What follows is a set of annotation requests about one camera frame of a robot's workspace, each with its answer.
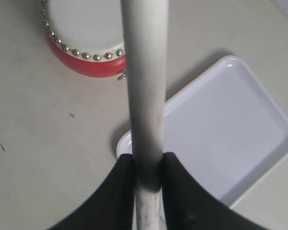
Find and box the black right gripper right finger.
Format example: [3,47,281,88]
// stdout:
[161,152,262,230]

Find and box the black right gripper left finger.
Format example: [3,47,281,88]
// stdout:
[51,154,135,230]

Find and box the wooden drumstick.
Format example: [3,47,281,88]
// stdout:
[121,0,168,230]

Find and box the small red drum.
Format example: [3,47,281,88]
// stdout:
[40,0,127,80]

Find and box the white rectangular plastic tray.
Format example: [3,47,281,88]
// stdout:
[116,55,288,209]

